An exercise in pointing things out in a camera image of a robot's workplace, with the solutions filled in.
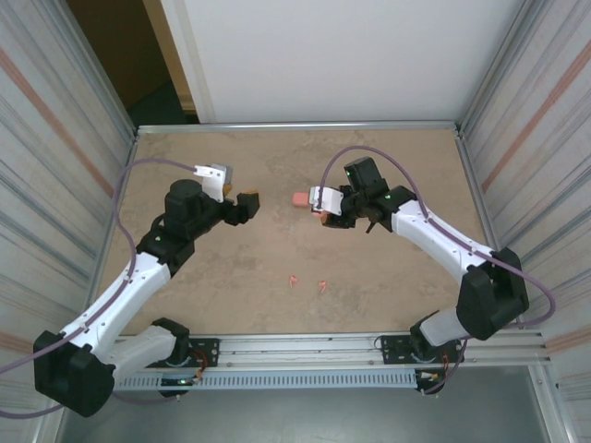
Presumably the white door frame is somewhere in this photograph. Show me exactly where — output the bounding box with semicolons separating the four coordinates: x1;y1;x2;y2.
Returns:
142;0;217;125

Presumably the slotted grey cable duct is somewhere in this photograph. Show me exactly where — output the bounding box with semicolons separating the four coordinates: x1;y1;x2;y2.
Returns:
115;368;419;393

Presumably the red black wire bundle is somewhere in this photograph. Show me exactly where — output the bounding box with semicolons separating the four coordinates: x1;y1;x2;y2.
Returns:
437;350;465;371
191;348;211;384

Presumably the aluminium corner post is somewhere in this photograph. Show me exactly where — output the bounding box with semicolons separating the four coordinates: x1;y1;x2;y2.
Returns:
57;0;139;138
456;0;539;133

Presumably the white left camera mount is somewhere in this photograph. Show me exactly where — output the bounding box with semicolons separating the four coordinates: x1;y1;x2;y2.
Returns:
192;163;226;203

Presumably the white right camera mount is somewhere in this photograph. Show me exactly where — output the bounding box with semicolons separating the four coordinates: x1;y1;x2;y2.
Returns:
318;186;345;216

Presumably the brown wooden door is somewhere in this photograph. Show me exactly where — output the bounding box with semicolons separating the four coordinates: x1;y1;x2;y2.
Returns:
67;0;184;114

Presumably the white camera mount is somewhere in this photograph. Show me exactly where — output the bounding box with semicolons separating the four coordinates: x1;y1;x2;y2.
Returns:
318;186;345;216
192;163;226;203

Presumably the aluminium table edge rail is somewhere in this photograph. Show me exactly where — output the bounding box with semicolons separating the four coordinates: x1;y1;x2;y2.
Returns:
454;126;502;255
136;120;464;137
84;131;140;324

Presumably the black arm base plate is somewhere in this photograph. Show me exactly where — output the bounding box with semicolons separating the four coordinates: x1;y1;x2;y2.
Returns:
137;338;221;369
379;334;465;366

